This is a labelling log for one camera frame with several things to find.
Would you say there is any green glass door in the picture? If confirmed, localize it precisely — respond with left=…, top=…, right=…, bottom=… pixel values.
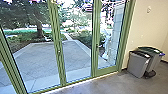
left=45, top=0, right=98, bottom=88
left=91, top=0, right=127, bottom=78

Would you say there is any grey indoor trash bin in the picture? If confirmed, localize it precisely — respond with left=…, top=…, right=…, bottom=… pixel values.
left=127, top=49, right=152, bottom=80

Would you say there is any white garden statue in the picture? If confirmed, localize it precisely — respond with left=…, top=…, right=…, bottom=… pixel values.
left=99, top=29, right=111, bottom=62

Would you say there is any large garden tree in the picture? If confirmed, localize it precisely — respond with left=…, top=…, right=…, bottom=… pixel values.
left=0, top=0, right=51, bottom=39

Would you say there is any silver door lever handle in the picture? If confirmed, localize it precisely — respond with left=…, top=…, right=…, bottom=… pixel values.
left=95, top=43, right=101, bottom=52
left=56, top=48, right=63, bottom=56

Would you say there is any green window wall frame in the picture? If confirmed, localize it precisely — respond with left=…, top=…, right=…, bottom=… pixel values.
left=0, top=0, right=138, bottom=94

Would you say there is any white wall switch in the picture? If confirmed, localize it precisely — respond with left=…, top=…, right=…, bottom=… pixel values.
left=146, top=5, right=153, bottom=14

